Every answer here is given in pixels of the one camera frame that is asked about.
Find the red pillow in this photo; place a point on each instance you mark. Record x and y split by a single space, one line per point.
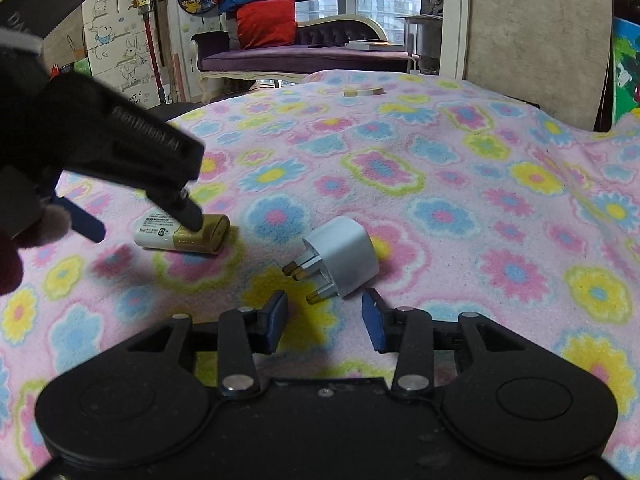
265 22

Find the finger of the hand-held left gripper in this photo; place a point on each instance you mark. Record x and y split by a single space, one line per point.
189 220
87 225

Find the metal side table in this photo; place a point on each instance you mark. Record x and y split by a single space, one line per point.
425 40

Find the cartoon wall poster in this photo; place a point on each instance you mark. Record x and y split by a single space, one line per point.
627 70

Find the person's left hand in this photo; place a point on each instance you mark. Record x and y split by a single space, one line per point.
50 225

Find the small yellow flat object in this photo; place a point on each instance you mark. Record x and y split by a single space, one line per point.
362 91

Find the stack of books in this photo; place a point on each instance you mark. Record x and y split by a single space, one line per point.
372 45

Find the red stick vacuum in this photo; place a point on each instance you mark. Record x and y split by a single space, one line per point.
150 35

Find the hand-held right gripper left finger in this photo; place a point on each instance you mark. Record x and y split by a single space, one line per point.
275 325

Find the large window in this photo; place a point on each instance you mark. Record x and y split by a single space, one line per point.
385 10

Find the pink floral blanket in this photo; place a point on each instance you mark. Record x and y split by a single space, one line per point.
450 160

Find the white and gold tube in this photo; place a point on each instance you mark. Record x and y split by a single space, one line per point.
212 237

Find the white cabinet with rabbit drawings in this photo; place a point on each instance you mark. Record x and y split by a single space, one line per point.
115 35

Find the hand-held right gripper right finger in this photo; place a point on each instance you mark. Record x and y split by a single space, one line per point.
372 325

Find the purple chaise sofa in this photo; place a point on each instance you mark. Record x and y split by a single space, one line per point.
280 57

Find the white three-pin plug adapter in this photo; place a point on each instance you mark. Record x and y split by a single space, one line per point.
345 255

